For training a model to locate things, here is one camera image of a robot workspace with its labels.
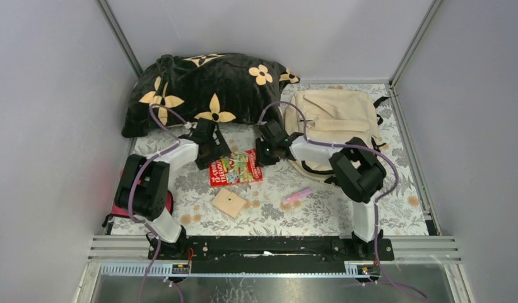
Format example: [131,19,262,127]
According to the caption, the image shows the red treehouse book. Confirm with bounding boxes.
[209,149,263,187]

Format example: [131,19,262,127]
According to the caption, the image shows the beige canvas student bag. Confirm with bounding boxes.
[283,88,391,185]

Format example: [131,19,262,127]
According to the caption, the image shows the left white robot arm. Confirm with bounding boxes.
[114,118,230,259]

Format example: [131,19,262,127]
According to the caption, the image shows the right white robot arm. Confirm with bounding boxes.
[256,121,386,260]

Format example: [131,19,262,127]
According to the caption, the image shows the black floral pillow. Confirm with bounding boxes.
[121,53,300,138]

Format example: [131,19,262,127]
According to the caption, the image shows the pink glue stick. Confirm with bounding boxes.
[281,187,313,205]

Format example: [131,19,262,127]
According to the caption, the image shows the floral patterned table mat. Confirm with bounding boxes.
[112,83,431,237]

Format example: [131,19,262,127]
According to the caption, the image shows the tan wooden square block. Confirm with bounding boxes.
[212,188,247,218]

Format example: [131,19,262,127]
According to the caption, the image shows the red and black pouch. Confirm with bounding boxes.
[107,165,174,222]

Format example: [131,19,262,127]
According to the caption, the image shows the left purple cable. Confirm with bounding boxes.
[127,104,192,303]

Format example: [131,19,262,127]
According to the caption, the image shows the purple cable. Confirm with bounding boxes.
[258,101,429,303]
[127,104,192,303]

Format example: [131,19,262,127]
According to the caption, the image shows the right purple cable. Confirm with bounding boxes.
[258,101,429,303]

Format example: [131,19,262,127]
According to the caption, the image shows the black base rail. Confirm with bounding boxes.
[147,235,395,274]

